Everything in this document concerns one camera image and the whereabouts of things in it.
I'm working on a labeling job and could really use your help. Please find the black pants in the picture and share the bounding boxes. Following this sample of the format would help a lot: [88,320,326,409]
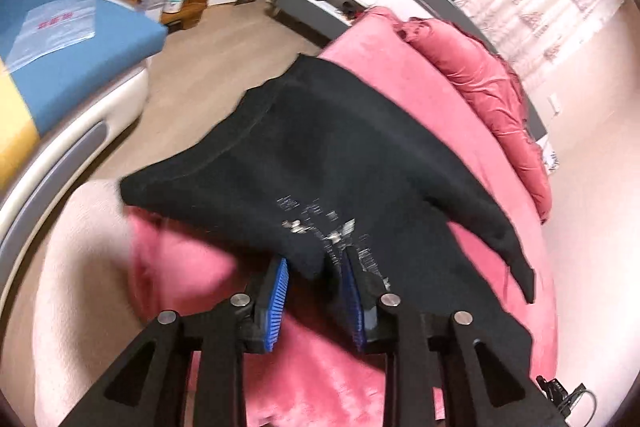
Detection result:
[120,55,535,372]

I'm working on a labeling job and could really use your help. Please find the pink bed blanket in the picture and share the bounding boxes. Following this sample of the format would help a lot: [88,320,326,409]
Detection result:
[120,8,558,426]

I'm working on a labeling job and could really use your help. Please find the pink rolled duvet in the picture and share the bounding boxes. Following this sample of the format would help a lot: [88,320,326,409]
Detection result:
[396,17,552,221]

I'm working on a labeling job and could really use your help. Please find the blue yellow sofa cushion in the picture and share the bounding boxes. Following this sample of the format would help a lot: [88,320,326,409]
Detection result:
[1,0,167,186]

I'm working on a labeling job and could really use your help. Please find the clear plastic bag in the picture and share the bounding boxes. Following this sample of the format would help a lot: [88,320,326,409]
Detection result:
[4,0,96,72]

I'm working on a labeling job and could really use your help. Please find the grey bed headboard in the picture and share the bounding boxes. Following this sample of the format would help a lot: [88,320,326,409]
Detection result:
[391,0,548,143]

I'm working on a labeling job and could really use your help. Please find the white grey nightstand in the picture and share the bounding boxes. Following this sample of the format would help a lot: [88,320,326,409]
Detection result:
[273,0,372,40]

